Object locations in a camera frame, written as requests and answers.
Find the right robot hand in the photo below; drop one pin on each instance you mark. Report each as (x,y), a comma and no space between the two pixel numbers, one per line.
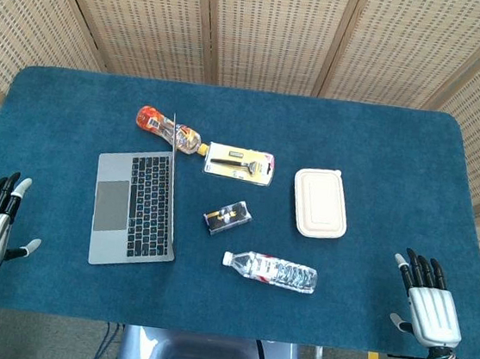
(433,310)

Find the orange drink bottle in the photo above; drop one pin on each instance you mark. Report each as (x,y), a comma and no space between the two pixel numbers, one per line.
(165,130)

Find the blue table mat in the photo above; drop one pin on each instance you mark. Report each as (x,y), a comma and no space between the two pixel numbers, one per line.
(234,231)

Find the beige lidded food container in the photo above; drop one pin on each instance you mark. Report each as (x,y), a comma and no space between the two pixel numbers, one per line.
(319,203)

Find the clear water bottle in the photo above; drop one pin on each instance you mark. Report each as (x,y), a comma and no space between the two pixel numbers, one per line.
(270,271)

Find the woven folding screen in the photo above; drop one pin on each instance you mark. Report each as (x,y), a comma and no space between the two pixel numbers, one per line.
(257,30)

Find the razor in blister pack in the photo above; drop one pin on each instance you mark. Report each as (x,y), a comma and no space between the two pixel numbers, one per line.
(239,163)

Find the silver laptop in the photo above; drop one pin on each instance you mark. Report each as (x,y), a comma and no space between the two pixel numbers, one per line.
(132,210)

